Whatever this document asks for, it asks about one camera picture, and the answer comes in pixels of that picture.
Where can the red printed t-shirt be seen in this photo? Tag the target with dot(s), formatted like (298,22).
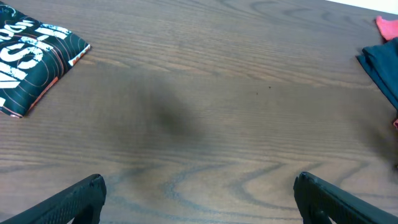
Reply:
(388,28)

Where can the black patterned sports jersey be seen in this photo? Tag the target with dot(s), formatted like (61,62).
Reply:
(34,56)

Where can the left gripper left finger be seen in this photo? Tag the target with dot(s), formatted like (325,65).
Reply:
(81,203)

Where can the navy blue garment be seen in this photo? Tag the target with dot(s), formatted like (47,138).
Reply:
(368,61)

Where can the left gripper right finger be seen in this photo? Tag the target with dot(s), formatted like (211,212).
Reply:
(319,201)

